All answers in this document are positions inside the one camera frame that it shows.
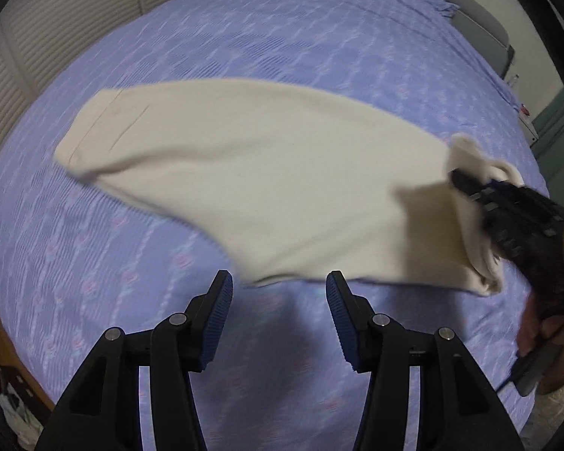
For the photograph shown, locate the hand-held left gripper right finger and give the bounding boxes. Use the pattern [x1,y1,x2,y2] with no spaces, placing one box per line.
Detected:
[326,270,520,451]

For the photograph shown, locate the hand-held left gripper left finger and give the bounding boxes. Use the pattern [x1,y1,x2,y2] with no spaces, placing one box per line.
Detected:
[35,270,234,451]

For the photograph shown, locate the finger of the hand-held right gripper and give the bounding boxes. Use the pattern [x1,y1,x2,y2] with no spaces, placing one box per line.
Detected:
[450,169,499,204]

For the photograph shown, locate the cream pants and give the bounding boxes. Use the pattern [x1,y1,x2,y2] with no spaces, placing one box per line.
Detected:
[53,79,522,298]

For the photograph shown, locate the person's right hand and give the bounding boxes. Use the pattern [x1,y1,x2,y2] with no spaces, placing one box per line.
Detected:
[517,290,564,393]

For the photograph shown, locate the white nightstand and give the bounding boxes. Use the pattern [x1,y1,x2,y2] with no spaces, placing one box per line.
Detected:
[517,103,541,144]

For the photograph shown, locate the blue floral duvet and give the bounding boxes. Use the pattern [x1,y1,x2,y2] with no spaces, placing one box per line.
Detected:
[0,0,550,451]

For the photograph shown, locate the dark green curtain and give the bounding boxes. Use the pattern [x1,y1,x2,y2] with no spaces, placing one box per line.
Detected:
[531,91,564,184]

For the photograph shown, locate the grey padded headboard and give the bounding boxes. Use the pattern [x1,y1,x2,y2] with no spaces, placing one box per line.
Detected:
[395,0,518,76]

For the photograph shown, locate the white crumpled cloth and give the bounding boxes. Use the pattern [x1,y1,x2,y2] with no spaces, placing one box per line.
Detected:
[0,380,43,449]

